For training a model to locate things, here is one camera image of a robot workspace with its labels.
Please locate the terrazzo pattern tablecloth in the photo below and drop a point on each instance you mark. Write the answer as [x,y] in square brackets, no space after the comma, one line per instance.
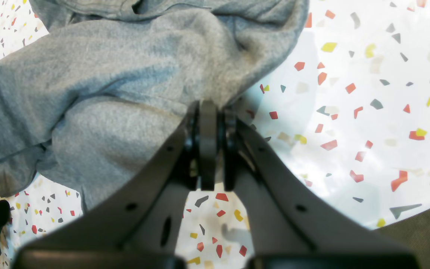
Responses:
[348,112]

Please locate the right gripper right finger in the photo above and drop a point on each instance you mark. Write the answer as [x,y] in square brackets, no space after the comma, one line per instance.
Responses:
[291,227]

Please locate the grey t-shirt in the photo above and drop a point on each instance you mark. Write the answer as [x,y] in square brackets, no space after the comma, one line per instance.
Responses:
[89,104]

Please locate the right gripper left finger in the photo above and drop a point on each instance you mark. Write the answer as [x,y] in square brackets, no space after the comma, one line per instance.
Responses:
[138,226]

